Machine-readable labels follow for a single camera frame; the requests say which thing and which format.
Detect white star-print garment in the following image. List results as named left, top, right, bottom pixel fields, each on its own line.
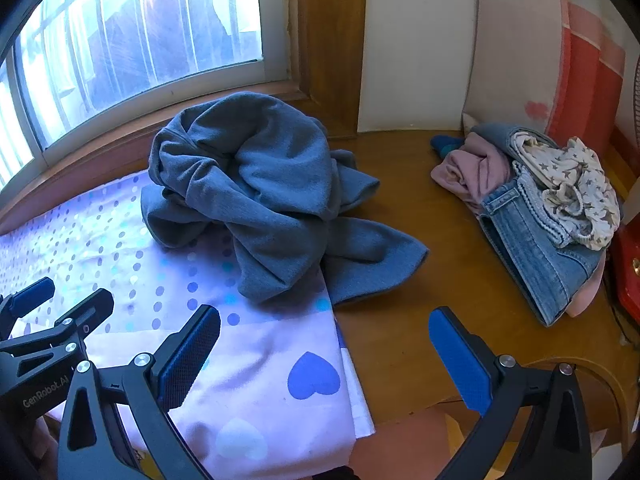
left=510, top=132, right=622, bottom=252

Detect wooden window frame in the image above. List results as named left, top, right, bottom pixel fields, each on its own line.
left=0, top=0, right=368, bottom=238

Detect pink garment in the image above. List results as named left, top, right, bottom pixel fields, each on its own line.
left=431, top=137, right=608, bottom=318

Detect glass window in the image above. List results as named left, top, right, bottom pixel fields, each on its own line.
left=0, top=0, right=293, bottom=191

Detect polka-dot bed sheet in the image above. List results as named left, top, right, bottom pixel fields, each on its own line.
left=0, top=167, right=376, bottom=480

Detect grey-blue fleece pants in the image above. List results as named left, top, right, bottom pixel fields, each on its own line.
left=140, top=91, right=431, bottom=307

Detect red plastic object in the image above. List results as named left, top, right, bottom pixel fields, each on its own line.
left=607, top=230, right=640, bottom=321

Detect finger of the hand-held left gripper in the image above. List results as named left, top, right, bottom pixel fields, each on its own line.
left=0, top=287, right=116, bottom=387
left=0, top=276, right=56, bottom=344

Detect white and red patterned cloth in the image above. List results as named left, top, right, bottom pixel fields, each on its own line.
left=460, top=0, right=640, bottom=161

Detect blue denim jeans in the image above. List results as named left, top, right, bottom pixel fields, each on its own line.
left=467, top=122, right=608, bottom=328

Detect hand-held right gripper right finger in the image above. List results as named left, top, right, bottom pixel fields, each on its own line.
left=428, top=306, right=594, bottom=480

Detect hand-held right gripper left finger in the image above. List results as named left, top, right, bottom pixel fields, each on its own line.
left=56, top=304, right=222, bottom=480

